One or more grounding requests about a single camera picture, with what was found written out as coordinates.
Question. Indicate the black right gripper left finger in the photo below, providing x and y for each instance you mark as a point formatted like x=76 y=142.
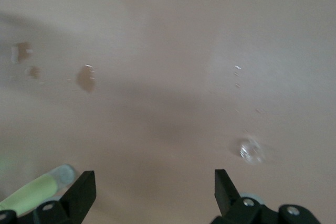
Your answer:
x=76 y=197

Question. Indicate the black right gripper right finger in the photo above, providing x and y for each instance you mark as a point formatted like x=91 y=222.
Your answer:
x=228 y=200

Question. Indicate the clear glass measuring cup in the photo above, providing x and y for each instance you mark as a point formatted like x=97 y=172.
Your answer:
x=251 y=151

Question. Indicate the green sleeved shaker bottle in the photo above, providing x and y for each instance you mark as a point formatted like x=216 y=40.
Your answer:
x=31 y=190

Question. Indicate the brown liquid puddle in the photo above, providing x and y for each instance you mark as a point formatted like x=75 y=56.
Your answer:
x=85 y=79

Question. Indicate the brown table mat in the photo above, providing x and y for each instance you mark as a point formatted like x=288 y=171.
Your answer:
x=168 y=37

